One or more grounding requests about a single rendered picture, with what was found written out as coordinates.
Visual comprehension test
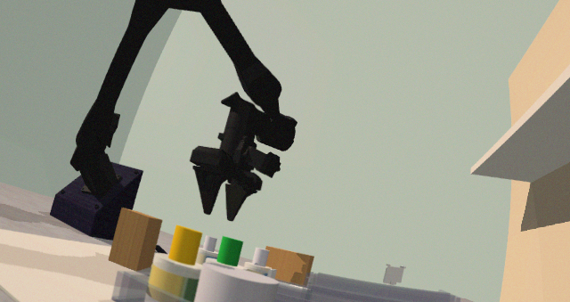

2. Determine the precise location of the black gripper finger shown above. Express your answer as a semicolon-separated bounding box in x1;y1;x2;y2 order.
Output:
225;184;257;221
192;166;231;215

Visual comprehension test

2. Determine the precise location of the large white cylinder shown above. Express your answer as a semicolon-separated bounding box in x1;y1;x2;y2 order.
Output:
194;263;280;302

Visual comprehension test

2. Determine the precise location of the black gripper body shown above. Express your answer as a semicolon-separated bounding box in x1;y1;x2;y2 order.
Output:
190;127;262;191

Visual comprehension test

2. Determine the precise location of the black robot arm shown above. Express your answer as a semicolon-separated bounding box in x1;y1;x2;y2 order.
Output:
70;0;297;197

